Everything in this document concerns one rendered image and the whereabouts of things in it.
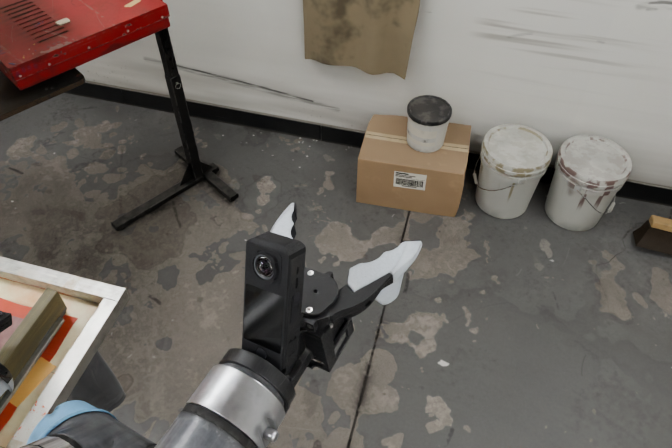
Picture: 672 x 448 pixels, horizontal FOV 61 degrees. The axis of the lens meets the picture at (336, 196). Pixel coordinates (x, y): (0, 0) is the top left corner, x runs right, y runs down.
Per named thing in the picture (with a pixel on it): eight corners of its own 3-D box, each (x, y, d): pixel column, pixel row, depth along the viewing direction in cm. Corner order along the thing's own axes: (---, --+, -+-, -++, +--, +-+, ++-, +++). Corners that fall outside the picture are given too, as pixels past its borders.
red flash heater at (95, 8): (118, -16, 236) (110, -45, 228) (181, 26, 214) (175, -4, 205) (-34, 40, 207) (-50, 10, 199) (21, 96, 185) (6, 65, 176)
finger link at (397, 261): (420, 270, 61) (342, 307, 59) (419, 232, 57) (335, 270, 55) (437, 291, 59) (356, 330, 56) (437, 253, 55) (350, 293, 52)
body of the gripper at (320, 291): (296, 302, 62) (231, 397, 55) (281, 249, 56) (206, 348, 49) (359, 326, 59) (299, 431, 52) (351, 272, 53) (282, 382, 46)
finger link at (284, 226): (276, 237, 67) (281, 301, 60) (266, 201, 63) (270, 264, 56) (302, 233, 67) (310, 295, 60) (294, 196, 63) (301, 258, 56)
